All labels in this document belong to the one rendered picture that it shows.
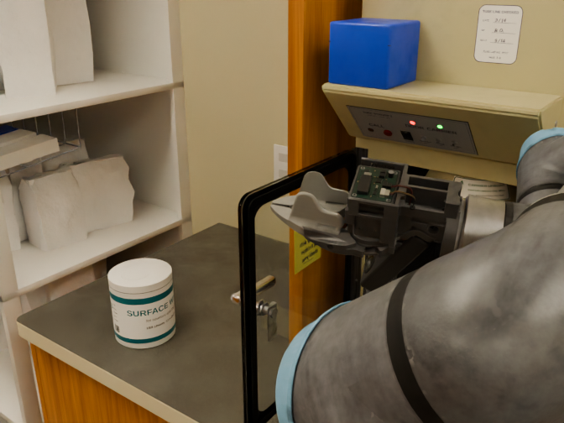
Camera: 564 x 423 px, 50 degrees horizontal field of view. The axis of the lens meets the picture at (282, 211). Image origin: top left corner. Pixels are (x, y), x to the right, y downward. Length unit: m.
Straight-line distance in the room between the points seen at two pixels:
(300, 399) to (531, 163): 0.42
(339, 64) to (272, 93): 0.78
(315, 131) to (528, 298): 0.74
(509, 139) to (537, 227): 0.51
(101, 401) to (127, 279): 0.29
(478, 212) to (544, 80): 0.32
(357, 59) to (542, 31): 0.25
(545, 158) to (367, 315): 0.40
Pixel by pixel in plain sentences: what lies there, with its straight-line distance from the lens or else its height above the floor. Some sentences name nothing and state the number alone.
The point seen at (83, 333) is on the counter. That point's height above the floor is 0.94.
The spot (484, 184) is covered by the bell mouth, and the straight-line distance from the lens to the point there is 1.02.
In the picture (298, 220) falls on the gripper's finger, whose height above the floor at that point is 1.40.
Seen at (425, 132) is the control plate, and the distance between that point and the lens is 0.93.
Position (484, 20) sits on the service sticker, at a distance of 0.95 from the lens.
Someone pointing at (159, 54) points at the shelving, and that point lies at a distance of 1.96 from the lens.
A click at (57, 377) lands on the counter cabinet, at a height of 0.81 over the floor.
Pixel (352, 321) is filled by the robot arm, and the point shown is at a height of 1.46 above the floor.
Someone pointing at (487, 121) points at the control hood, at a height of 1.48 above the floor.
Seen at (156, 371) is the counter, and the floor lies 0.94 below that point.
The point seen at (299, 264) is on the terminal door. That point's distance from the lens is 0.96.
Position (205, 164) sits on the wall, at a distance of 1.91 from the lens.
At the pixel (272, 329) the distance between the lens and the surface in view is 0.92.
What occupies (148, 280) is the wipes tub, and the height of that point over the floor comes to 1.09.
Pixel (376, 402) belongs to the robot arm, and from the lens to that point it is 0.38.
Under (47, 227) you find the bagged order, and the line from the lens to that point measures 1.83.
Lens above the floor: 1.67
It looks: 22 degrees down
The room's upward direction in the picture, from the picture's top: straight up
